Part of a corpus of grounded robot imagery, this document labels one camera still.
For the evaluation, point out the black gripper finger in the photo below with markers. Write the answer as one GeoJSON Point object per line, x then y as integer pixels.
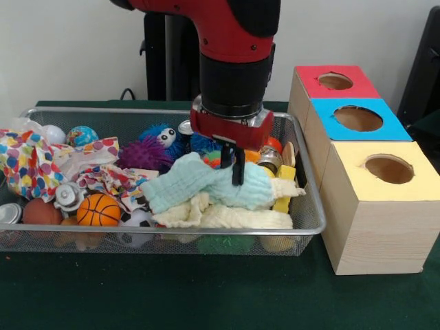
{"type": "Point", "coordinates": [239, 168]}
{"type": "Point", "coordinates": [227, 154]}

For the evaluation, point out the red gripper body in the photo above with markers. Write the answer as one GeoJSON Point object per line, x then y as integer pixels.
{"type": "Point", "coordinates": [233, 132]}

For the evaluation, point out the light blue knitted cloth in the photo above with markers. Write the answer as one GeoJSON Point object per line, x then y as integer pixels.
{"type": "Point", "coordinates": [192, 182]}

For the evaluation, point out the cream knitted cloth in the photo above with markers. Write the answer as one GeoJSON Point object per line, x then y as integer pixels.
{"type": "Point", "coordinates": [240, 218]}

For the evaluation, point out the yellow block toy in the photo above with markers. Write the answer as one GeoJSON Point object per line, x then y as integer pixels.
{"type": "Point", "coordinates": [285, 206]}

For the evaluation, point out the purple spiky toy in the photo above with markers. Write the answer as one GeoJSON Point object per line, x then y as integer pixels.
{"type": "Point", "coordinates": [144, 154]}

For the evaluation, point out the colourful patterned cloth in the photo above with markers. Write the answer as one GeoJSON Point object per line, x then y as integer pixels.
{"type": "Point", "coordinates": [24, 161]}
{"type": "Point", "coordinates": [117, 178]}

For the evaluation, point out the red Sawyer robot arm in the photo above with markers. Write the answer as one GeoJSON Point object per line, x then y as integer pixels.
{"type": "Point", "coordinates": [233, 51]}

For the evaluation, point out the wooden box with three holes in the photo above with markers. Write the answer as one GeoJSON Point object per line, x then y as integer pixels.
{"type": "Point", "coordinates": [378, 233]}

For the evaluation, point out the shallow mesh bin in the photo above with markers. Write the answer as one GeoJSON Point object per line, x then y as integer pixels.
{"type": "Point", "coordinates": [86, 240]}

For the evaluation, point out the small soccer ball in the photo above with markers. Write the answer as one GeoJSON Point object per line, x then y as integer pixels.
{"type": "Point", "coordinates": [141, 220]}

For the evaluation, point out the small orange basketball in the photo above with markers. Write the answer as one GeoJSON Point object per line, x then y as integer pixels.
{"type": "Point", "coordinates": [99, 210]}

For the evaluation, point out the small globe ball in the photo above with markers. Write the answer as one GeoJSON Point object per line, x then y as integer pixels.
{"type": "Point", "coordinates": [82, 135]}

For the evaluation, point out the silver astronaut toy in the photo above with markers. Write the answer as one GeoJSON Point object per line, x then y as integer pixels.
{"type": "Point", "coordinates": [67, 197]}

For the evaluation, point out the dark green side tablecloth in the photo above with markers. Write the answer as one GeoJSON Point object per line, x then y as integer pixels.
{"type": "Point", "coordinates": [428, 129]}

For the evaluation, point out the brown red ball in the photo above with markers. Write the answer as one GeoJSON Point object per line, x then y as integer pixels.
{"type": "Point", "coordinates": [41, 213]}

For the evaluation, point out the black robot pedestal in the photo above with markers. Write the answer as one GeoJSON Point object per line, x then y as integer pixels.
{"type": "Point", "coordinates": [172, 68]}

